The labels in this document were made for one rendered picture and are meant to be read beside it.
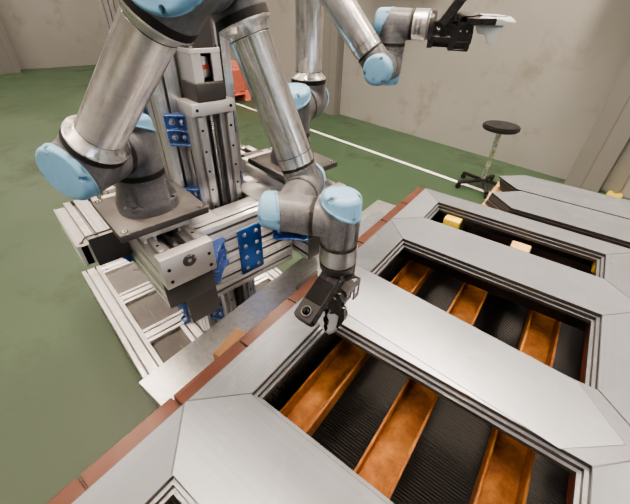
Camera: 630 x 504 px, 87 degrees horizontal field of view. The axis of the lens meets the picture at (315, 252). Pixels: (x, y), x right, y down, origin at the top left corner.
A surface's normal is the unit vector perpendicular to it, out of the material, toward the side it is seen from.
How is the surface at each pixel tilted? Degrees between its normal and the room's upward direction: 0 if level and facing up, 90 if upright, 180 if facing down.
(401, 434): 0
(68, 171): 96
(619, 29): 90
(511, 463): 0
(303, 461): 0
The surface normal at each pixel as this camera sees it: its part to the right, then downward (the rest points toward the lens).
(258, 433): 0.03, -0.80
